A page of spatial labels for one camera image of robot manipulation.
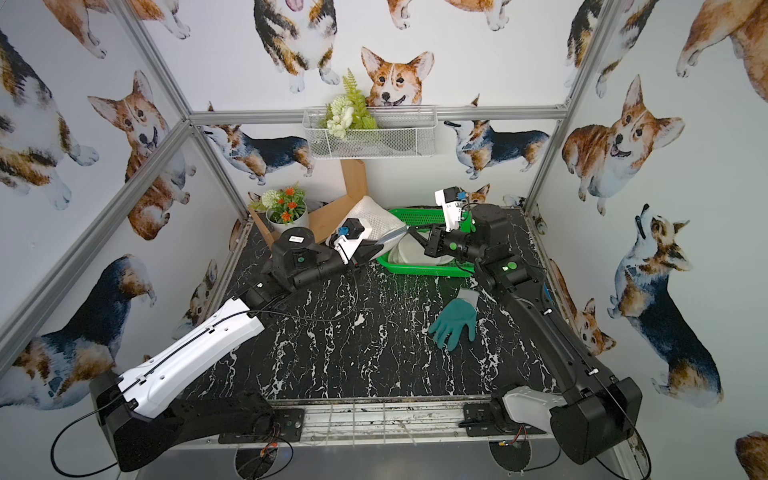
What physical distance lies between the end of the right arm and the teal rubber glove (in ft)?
1.20

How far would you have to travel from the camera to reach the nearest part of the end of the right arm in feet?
1.97

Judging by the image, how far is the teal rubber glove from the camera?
89cm
